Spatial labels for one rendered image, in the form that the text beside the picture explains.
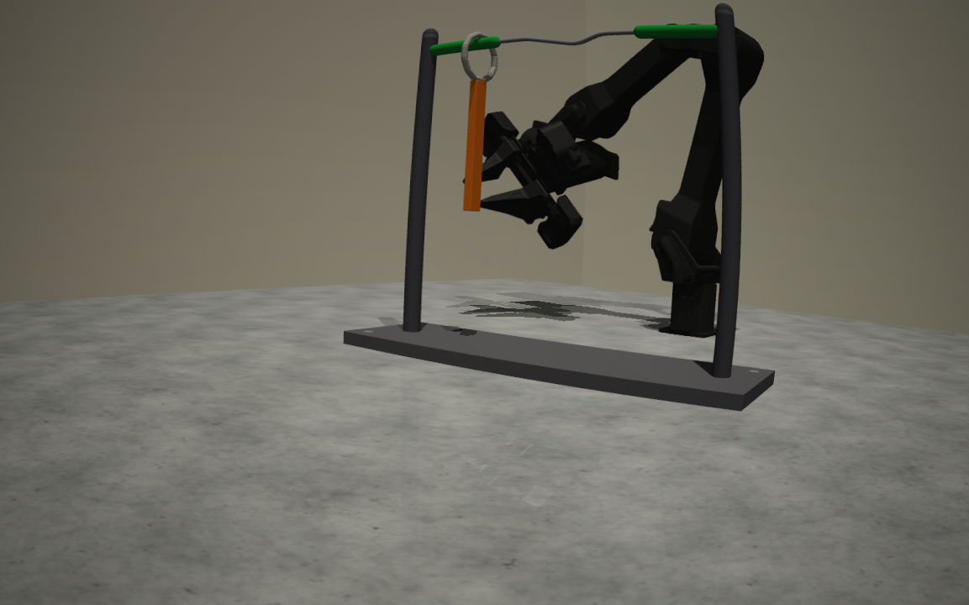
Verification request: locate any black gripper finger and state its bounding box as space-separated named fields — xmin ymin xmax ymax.
xmin=480 ymin=180 xmax=549 ymax=224
xmin=482 ymin=136 xmax=515 ymax=182

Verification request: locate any orange handle with grey loop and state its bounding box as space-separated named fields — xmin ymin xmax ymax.
xmin=461 ymin=32 xmax=498 ymax=212

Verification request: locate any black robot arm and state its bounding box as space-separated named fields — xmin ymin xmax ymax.
xmin=518 ymin=27 xmax=764 ymax=338

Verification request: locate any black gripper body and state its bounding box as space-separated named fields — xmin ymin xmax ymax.
xmin=483 ymin=112 xmax=583 ymax=250

